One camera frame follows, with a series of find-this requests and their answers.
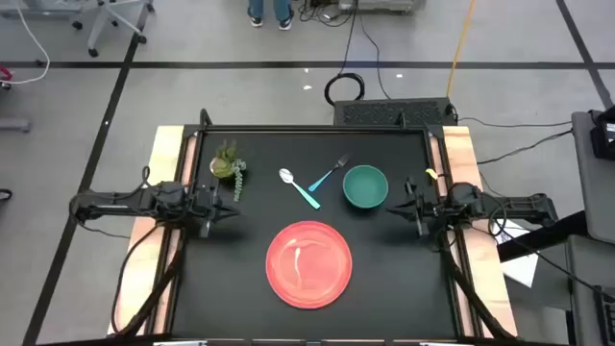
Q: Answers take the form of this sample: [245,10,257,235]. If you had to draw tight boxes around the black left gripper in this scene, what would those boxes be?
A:
[190,178,241,238]

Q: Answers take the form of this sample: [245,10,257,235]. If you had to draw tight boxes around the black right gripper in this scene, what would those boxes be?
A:
[386,176,451,238]

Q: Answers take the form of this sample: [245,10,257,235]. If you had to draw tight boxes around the green bowl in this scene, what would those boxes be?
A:
[342,164,389,210]

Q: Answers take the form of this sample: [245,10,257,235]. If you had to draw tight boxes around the spoon with teal handle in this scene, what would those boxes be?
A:
[279,167,322,211]

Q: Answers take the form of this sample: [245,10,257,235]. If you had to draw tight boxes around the fork with blue handle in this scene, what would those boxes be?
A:
[307,153,352,193]

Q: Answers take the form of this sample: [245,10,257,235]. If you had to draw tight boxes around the small potted succulent plant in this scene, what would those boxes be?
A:
[209,139,248,203]

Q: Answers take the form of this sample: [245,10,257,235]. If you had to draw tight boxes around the wooden side board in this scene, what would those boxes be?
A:
[106,125,198,336]
[430,125,519,337]

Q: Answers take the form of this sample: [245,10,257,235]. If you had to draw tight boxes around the black computer case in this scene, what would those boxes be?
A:
[332,97,457,129]

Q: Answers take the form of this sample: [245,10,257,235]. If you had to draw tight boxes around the red round plate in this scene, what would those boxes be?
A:
[265,220,354,309]

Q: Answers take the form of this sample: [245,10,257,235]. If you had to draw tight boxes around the white paper sheet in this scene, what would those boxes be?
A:
[494,218,540,288]

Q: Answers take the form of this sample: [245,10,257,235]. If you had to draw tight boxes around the grey cabinet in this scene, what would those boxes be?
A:
[571,110,615,244]

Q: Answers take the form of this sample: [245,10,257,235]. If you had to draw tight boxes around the grey desk with keyboard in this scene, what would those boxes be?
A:
[565,235,615,346]

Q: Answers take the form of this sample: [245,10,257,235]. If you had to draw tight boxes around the person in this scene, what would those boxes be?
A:
[247,0,295,32]

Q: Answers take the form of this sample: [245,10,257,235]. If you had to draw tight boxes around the grey equipment box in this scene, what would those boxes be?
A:
[338,0,427,13]

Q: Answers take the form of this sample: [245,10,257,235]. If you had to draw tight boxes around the black monitor device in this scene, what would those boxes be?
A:
[589,106,615,161]

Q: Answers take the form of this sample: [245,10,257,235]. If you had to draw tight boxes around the grey office chair base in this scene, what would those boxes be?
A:
[71,0,156,58]

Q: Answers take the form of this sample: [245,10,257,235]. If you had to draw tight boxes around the grey stand foot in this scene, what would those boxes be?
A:
[0,117,33,134]

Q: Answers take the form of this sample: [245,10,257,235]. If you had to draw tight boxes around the black table frame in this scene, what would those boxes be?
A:
[108,108,520,346]

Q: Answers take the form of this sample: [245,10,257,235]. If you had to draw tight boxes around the black floor cable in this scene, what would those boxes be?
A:
[455,116,573,129]
[477,129,573,165]

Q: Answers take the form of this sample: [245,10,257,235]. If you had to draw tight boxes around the coiled black cable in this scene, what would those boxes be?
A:
[324,71,366,107]

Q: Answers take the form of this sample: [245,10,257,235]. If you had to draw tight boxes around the yellow floor cable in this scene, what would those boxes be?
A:
[445,0,478,99]

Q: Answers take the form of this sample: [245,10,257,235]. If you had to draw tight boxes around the tangled black cables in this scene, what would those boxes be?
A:
[297,0,359,28]

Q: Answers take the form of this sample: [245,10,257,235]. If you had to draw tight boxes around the white floor cable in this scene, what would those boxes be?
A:
[0,0,52,87]

